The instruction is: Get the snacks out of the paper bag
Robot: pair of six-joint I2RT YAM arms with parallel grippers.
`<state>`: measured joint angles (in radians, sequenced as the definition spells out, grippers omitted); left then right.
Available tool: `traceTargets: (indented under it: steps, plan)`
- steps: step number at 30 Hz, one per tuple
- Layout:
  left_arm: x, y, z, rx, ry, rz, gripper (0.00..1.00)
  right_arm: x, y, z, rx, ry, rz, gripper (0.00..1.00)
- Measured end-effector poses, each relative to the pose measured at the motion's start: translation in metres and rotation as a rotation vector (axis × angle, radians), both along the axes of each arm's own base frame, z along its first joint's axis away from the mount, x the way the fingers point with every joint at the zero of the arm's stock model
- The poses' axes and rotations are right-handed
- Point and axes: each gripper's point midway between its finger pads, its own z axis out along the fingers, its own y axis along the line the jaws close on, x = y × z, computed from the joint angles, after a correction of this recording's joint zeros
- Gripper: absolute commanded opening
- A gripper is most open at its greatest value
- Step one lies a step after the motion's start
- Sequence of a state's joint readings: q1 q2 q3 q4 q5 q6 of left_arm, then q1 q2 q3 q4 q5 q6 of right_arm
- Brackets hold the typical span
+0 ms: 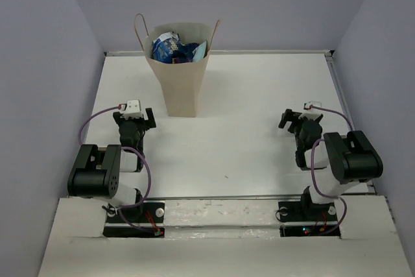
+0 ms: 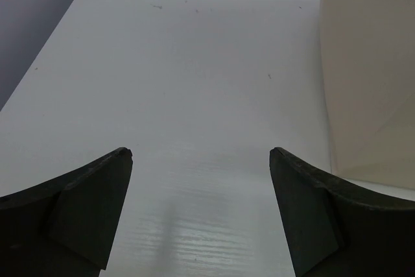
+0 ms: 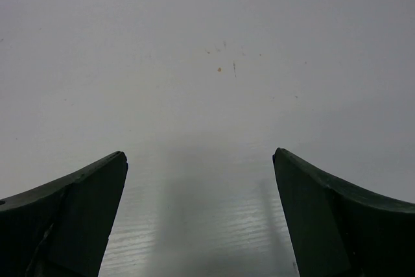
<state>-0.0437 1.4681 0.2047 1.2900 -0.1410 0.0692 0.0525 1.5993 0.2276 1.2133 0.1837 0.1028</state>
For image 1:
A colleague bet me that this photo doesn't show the brown paper bag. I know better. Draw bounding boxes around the brown paper bag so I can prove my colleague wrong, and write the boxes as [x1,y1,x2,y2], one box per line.
[133,14,220,117]

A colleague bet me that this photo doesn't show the blue white snack pack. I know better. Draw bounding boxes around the blue white snack pack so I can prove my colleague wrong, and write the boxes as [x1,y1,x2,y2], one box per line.
[152,32,181,64]

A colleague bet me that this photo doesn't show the light blue cassava chips bag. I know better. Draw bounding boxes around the light blue cassava chips bag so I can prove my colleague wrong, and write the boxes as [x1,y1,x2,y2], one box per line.
[192,40,207,62]

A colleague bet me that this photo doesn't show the dark blue purple snack bag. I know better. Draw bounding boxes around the dark blue purple snack bag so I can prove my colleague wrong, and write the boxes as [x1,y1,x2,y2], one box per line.
[172,43,200,64]

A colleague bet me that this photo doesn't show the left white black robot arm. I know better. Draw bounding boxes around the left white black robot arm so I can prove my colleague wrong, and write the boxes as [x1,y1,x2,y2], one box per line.
[67,103,156,230]

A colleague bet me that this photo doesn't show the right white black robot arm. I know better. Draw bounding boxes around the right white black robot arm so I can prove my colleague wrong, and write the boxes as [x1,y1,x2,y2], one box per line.
[276,105,383,223]

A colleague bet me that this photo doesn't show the white front cover board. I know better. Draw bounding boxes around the white front cover board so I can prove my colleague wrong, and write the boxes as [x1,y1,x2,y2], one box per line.
[40,195,412,276]

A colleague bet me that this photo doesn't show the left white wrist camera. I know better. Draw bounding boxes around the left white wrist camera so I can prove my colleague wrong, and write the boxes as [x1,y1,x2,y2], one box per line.
[119,99,143,120]

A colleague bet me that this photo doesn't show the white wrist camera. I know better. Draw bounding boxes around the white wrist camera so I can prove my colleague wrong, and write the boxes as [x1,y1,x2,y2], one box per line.
[301,101,322,120]
[119,99,143,120]

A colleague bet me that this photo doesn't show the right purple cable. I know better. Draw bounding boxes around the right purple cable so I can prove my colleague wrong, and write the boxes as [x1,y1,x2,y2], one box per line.
[310,105,354,235]

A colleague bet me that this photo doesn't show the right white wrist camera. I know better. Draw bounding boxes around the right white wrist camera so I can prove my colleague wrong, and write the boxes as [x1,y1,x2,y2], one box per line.
[301,101,322,120]

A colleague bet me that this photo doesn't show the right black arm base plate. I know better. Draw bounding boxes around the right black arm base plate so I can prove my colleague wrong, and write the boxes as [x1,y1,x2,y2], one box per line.
[275,200,340,237]

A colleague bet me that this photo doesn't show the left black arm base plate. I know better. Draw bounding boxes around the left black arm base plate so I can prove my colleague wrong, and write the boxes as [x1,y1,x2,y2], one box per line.
[102,200,165,238]

